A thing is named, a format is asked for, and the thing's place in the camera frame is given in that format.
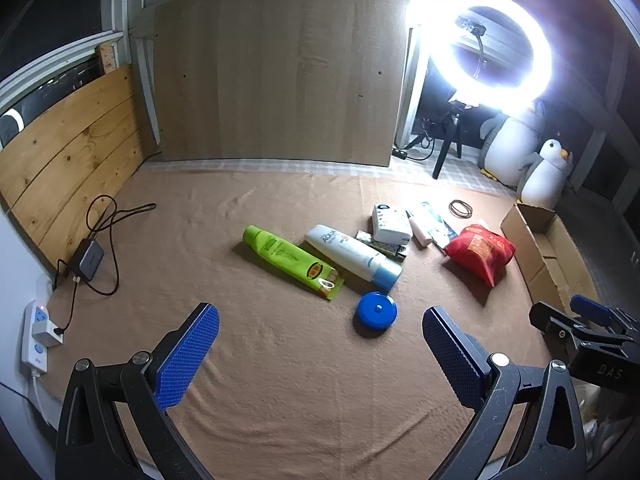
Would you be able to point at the white tube with blue cap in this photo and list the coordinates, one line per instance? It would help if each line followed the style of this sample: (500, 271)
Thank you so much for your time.
(345, 250)

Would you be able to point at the dark power adapter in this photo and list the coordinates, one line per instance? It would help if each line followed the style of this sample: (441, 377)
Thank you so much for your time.
(87, 260)

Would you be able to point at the white power strip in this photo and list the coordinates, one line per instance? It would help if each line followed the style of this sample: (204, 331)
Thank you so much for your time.
(35, 355)

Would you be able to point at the white tissue packet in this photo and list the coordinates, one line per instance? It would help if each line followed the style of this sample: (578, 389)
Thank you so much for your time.
(390, 225)

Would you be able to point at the large penguin plush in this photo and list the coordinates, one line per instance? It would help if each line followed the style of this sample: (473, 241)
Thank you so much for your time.
(510, 145)

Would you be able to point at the red snack bag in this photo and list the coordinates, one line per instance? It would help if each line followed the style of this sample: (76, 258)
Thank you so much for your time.
(480, 255)

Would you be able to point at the blue round tin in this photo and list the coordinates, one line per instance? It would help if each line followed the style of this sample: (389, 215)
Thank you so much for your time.
(375, 315)

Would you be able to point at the white plug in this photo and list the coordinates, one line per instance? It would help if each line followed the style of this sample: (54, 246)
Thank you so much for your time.
(47, 334)

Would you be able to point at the white fluffy cloth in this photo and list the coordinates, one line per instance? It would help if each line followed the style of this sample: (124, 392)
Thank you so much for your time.
(595, 420)

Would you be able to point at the white patterned lighter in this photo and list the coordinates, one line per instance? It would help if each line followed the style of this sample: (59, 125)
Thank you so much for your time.
(380, 246)

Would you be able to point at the small wooden block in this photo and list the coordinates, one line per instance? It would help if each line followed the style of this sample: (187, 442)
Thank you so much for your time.
(107, 57)

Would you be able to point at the black gooseneck phone holder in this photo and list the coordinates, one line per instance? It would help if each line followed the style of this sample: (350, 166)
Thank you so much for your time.
(470, 25)

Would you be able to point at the small penguin plush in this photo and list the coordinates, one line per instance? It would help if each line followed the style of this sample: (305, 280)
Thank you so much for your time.
(542, 180)

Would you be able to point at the small pink bottle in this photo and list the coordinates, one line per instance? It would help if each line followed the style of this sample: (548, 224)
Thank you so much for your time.
(421, 232)

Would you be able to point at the white and teal packet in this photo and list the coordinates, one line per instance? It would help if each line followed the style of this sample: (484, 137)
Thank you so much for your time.
(442, 227)

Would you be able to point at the black tripod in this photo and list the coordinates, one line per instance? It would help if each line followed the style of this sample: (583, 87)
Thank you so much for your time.
(445, 150)

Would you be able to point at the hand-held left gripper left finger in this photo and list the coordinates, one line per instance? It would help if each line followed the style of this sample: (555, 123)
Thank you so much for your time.
(187, 355)

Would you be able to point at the white framed window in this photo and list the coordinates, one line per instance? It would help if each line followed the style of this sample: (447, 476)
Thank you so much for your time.
(60, 52)

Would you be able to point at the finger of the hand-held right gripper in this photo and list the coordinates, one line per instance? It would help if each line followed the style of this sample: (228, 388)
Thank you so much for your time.
(592, 307)
(555, 327)

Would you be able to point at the large wooden board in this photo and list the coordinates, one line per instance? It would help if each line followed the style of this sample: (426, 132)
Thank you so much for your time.
(275, 75)

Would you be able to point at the green cream tube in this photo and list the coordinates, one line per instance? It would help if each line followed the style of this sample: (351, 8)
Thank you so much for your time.
(285, 257)

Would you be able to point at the cardboard box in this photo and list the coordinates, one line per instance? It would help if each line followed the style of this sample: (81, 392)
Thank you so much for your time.
(555, 255)

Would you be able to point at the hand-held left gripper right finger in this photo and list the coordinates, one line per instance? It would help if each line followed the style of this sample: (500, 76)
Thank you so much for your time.
(455, 360)

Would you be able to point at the pine plank panel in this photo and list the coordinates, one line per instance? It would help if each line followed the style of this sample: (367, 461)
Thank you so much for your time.
(65, 160)

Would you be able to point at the white door frame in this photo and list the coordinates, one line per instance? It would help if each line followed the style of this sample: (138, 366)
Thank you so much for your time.
(407, 100)

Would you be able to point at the black power strip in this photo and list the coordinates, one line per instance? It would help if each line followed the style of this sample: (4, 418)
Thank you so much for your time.
(400, 152)

